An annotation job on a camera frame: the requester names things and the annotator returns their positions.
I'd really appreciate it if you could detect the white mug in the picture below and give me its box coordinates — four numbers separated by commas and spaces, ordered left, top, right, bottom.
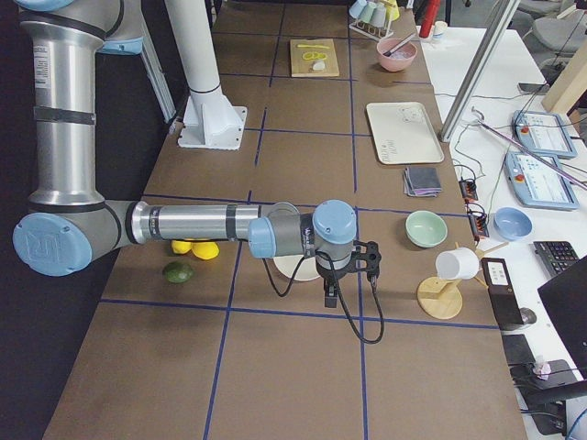
435, 247, 481, 280

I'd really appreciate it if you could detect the yellow plastic knife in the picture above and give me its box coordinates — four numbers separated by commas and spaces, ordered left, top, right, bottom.
296, 43, 330, 50

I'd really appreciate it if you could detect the blue bowl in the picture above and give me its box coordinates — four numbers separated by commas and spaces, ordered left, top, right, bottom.
493, 207, 533, 241

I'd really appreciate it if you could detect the bamboo cutting board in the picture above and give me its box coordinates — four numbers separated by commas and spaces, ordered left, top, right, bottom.
290, 38, 339, 78

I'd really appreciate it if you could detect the aluminium frame post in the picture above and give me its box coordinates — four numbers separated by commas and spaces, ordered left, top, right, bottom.
439, 0, 520, 142

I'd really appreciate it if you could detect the black box white label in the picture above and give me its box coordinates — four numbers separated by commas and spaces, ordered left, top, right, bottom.
481, 258, 524, 331

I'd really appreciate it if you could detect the cream round plate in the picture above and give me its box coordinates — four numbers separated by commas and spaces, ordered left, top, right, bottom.
273, 255, 320, 281

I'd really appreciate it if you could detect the upper teach pendant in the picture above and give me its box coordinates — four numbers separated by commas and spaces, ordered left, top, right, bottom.
512, 110, 578, 159

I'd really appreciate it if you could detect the white wire cup rack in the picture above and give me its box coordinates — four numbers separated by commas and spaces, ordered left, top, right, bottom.
349, 0, 400, 40

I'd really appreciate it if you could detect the white bear tray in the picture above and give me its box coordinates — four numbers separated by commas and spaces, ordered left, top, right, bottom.
366, 102, 444, 165

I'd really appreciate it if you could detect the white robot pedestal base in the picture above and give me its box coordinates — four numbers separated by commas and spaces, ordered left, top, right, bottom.
166, 0, 248, 150

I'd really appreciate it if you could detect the teach pendant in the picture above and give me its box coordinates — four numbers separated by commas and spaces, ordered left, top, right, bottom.
504, 151, 579, 211
512, 110, 578, 159

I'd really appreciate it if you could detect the green bowl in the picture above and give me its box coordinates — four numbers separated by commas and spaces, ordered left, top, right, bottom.
405, 210, 449, 248

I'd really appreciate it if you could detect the wooden mug stand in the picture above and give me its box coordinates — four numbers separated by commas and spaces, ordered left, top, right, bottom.
416, 243, 507, 320

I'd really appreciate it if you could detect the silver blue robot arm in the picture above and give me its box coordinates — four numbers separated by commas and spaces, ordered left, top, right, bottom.
13, 1, 381, 307

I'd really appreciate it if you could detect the black keyboard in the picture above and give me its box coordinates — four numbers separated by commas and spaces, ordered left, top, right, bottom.
533, 241, 579, 277

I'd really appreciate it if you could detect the lower yellow lemon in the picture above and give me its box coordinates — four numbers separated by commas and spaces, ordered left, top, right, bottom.
191, 241, 220, 260

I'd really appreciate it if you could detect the grey folded cloth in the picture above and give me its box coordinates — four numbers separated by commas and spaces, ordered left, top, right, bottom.
404, 166, 442, 197

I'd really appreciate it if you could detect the green lime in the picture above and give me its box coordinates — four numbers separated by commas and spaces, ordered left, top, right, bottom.
162, 261, 194, 284

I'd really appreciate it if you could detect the yellow lemon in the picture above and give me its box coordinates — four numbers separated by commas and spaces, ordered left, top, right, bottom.
171, 240, 192, 255
191, 241, 220, 260

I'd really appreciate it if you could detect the upper yellow lemon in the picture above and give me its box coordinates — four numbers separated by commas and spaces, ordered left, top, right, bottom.
171, 240, 192, 255

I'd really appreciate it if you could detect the pink bowl with ice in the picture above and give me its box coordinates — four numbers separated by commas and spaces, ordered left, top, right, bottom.
376, 38, 418, 72

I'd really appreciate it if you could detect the red bottle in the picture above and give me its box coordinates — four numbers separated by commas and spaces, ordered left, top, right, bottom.
419, 0, 441, 39

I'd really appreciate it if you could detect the lower teach pendant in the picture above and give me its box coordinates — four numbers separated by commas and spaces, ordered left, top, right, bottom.
504, 151, 579, 211

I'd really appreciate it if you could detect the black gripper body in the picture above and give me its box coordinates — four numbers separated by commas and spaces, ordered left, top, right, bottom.
316, 240, 382, 288

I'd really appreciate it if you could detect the steel muddler black tip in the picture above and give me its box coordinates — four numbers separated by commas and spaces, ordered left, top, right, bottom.
382, 32, 415, 57

